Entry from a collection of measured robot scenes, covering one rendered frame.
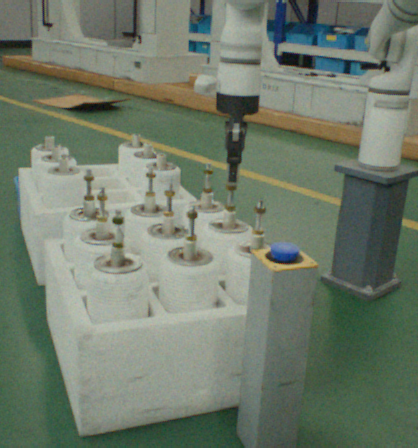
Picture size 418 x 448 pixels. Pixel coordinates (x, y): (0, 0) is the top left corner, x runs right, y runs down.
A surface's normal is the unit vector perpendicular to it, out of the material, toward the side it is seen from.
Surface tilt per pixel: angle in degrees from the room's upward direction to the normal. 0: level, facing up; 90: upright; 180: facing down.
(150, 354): 90
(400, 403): 0
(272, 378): 90
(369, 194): 90
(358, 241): 90
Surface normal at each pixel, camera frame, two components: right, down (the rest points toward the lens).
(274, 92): -0.72, 0.20
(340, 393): 0.05, -0.94
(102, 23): 0.69, 0.28
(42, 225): 0.37, 0.33
